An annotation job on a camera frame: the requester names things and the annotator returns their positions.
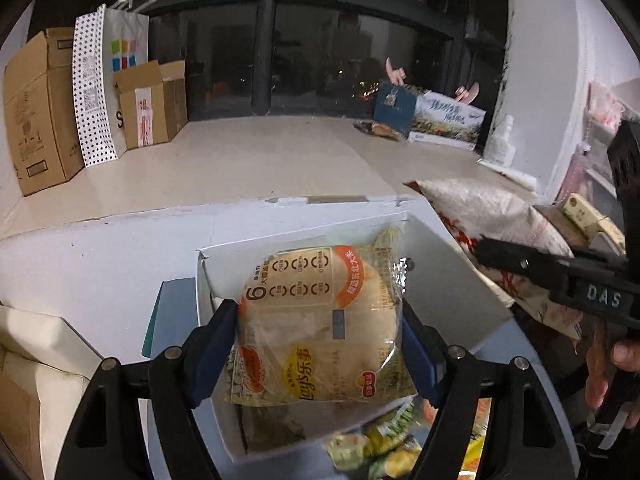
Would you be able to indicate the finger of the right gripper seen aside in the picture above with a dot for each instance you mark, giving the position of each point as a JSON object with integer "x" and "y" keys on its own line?
{"x": 541, "y": 268}

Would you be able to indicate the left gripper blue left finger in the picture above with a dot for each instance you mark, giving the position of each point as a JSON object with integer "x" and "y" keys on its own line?
{"x": 209, "y": 348}

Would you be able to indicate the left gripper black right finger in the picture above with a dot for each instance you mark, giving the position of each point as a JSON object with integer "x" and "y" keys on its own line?
{"x": 423, "y": 351}

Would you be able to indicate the yellow sunflower snack bag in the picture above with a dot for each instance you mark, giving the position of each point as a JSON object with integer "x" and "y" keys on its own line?
{"x": 475, "y": 447}

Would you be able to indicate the large beige patterned bag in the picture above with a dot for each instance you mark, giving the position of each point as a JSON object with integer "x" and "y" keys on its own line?
{"x": 471, "y": 210}

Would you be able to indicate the person's right hand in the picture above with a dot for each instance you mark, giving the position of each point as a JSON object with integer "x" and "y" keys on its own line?
{"x": 624, "y": 354}

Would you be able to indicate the white cardboard box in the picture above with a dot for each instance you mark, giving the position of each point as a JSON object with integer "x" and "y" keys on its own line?
{"x": 441, "y": 286}

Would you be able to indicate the yellow box on counter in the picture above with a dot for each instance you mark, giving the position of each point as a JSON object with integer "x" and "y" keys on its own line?
{"x": 601, "y": 231}

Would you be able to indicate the yellow green snack bag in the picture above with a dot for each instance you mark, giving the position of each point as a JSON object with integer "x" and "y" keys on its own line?
{"x": 386, "y": 447}

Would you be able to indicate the white foam block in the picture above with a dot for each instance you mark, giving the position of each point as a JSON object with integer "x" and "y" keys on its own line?
{"x": 46, "y": 367}

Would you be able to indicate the white spray bottle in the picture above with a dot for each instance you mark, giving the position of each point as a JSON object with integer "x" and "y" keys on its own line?
{"x": 498, "y": 149}

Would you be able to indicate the printed landscape gift box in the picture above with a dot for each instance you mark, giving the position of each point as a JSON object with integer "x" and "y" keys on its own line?
{"x": 442, "y": 120}

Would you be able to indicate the brown wrapper on sill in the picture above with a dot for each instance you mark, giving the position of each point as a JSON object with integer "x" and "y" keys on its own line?
{"x": 378, "y": 130}

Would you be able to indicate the blue gift bag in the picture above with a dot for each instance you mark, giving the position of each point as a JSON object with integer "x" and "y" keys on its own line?
{"x": 394, "y": 105}

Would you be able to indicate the small open cardboard box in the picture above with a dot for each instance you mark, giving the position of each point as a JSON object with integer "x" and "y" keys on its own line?
{"x": 152, "y": 98}

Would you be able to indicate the large brown cardboard box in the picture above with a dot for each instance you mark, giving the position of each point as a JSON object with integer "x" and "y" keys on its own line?
{"x": 39, "y": 111}

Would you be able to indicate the white dotted paper bag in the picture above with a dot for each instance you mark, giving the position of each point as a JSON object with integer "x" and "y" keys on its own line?
{"x": 105, "y": 42}

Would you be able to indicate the dark window frame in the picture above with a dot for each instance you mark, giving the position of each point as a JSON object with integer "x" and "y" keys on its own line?
{"x": 269, "y": 57}

